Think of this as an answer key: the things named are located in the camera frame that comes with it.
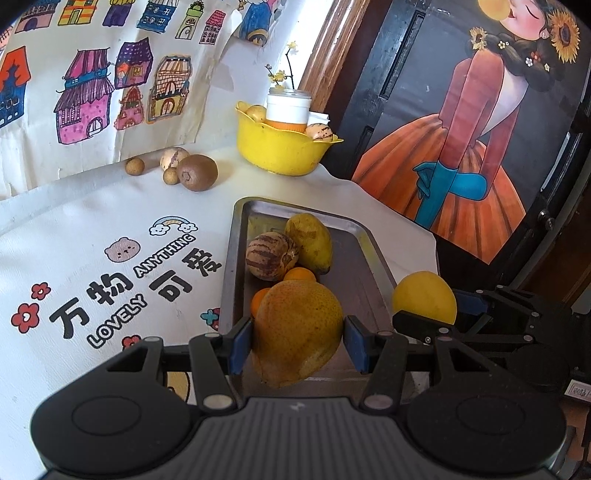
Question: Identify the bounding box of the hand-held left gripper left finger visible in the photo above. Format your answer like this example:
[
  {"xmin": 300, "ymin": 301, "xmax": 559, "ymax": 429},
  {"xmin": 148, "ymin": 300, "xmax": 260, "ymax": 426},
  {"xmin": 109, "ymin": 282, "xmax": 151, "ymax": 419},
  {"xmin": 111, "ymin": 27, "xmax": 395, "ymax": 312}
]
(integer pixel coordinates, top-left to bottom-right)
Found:
[{"xmin": 105, "ymin": 316, "xmax": 256, "ymax": 412}]

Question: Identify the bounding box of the white jar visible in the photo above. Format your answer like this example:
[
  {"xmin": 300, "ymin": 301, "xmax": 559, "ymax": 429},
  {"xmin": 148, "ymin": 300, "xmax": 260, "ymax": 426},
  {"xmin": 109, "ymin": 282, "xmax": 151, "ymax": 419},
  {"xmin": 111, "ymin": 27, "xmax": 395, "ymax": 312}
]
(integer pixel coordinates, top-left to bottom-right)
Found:
[{"xmin": 265, "ymin": 89, "xmax": 312, "ymax": 125}]

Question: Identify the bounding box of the printed white tablecloth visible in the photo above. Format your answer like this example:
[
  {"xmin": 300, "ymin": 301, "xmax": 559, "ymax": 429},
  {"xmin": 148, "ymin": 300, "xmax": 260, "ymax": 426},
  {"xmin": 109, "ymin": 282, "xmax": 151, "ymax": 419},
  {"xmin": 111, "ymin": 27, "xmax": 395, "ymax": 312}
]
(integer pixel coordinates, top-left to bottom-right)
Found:
[{"xmin": 0, "ymin": 143, "xmax": 439, "ymax": 480}]

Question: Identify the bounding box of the girl with teddy drawing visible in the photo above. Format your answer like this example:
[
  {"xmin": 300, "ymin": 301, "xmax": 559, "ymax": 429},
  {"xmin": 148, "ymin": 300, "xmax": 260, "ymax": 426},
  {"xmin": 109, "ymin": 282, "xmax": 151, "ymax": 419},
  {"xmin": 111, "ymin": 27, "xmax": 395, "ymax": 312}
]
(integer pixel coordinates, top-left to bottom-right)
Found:
[{"xmin": 233, "ymin": 0, "xmax": 284, "ymax": 47}]

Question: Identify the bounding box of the large orange-yellow mango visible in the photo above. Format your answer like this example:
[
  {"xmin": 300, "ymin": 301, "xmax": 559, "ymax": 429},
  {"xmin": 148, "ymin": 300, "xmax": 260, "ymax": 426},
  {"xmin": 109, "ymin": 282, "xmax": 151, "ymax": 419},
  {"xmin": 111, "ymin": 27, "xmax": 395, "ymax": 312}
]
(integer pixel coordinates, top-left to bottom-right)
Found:
[{"xmin": 252, "ymin": 279, "xmax": 345, "ymax": 388}]

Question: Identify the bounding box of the black door panel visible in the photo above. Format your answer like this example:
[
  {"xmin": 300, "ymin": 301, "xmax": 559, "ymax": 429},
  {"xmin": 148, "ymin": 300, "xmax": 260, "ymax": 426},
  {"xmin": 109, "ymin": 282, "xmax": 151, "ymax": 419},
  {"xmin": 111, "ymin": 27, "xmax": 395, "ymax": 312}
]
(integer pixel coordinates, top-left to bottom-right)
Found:
[{"xmin": 323, "ymin": 0, "xmax": 430, "ymax": 195}]

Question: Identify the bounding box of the colourful houses drawing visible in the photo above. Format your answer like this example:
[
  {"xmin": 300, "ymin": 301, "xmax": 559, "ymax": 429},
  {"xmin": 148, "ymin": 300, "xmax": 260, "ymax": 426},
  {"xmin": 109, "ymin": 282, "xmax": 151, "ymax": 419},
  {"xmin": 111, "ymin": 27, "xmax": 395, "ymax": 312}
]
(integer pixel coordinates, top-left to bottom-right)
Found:
[{"xmin": 0, "ymin": 0, "xmax": 245, "ymax": 195}]

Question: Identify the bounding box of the orange dress wall poster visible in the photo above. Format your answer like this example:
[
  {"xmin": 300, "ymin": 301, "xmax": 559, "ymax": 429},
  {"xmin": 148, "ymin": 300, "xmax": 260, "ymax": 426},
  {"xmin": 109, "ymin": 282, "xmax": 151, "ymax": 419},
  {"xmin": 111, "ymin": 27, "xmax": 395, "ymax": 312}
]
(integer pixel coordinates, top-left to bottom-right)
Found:
[{"xmin": 351, "ymin": 0, "xmax": 591, "ymax": 265}]

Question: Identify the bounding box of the yellow lemon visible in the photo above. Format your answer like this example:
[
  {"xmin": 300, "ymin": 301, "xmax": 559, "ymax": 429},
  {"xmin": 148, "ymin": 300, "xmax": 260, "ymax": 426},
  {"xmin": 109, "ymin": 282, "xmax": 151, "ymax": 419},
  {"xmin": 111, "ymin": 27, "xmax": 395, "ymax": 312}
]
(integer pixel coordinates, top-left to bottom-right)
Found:
[{"xmin": 392, "ymin": 271, "xmax": 458, "ymax": 325}]

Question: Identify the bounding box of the large striped melon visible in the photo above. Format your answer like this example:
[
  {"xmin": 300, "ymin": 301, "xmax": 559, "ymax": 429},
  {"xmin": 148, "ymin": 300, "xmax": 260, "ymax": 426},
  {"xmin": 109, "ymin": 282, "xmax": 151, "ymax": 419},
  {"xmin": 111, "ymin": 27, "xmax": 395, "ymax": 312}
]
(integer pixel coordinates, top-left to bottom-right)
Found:
[{"xmin": 245, "ymin": 232, "xmax": 301, "ymax": 281}]

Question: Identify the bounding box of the brown kiwi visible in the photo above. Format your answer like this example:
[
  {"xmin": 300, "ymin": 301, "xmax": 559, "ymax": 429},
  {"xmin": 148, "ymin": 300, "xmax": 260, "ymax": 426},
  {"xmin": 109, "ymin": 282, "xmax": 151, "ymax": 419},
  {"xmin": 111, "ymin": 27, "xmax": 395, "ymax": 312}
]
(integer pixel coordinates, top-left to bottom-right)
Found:
[{"xmin": 177, "ymin": 154, "xmax": 219, "ymax": 192}]

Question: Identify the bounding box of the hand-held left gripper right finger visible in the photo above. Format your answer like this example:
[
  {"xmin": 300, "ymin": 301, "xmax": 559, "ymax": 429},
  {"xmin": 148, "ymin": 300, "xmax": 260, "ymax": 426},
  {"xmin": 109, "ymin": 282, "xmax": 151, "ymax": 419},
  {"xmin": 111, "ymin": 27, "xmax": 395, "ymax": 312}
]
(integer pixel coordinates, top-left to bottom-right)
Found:
[{"xmin": 342, "ymin": 315, "xmax": 490, "ymax": 414}]

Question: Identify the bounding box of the small green-yellow mango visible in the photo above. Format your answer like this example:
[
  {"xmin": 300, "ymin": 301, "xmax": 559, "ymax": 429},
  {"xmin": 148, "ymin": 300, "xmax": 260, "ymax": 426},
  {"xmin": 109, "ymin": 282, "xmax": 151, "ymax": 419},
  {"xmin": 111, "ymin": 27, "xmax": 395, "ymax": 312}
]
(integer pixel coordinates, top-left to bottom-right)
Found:
[{"xmin": 284, "ymin": 213, "xmax": 334, "ymax": 274}]

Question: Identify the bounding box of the metal tray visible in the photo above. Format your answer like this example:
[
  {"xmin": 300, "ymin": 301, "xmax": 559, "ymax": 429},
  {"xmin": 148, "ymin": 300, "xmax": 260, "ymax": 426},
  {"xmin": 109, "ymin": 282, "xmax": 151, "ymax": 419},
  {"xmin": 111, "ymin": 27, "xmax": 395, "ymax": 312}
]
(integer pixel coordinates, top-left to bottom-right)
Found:
[{"xmin": 218, "ymin": 197, "xmax": 402, "ymax": 384}]

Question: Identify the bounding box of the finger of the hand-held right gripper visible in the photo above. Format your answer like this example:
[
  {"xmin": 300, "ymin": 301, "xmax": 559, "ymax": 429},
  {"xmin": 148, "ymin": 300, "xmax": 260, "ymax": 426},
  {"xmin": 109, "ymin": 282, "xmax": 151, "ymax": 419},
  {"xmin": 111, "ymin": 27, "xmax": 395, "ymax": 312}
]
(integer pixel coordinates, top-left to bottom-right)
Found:
[
  {"xmin": 392, "ymin": 311, "xmax": 532, "ymax": 356},
  {"xmin": 454, "ymin": 286, "xmax": 548, "ymax": 326}
]

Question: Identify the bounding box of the yellow flower sprig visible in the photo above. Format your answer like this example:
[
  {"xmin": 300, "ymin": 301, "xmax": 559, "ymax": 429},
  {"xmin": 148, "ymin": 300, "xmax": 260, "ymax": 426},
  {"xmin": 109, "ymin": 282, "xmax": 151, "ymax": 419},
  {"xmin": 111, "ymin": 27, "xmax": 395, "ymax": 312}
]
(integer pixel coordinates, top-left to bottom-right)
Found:
[{"xmin": 265, "ymin": 41, "xmax": 298, "ymax": 92}]

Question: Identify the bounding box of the yellow plastic bowl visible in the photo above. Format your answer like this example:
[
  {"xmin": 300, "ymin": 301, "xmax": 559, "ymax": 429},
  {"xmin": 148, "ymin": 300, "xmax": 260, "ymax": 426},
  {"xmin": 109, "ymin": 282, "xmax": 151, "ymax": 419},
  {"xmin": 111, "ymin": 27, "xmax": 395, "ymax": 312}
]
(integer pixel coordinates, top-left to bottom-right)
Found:
[{"xmin": 235, "ymin": 102, "xmax": 345, "ymax": 177}]

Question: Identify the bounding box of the wooden door frame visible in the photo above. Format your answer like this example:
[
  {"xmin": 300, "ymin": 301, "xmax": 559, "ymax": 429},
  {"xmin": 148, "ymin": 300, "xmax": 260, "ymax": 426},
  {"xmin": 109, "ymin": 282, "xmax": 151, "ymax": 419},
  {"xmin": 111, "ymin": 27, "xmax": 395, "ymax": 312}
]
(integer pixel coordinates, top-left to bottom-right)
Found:
[{"xmin": 298, "ymin": 0, "xmax": 393, "ymax": 121}]

